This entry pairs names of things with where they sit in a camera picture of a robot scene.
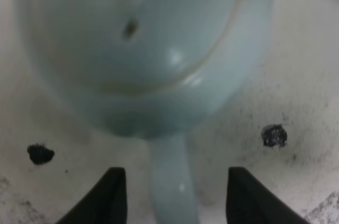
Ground light blue porcelain teapot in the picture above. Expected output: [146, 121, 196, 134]
[16, 0, 272, 223]

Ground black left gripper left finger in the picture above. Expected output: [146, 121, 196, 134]
[58, 167, 128, 223]

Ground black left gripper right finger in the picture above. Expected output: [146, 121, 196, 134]
[226, 167, 307, 223]

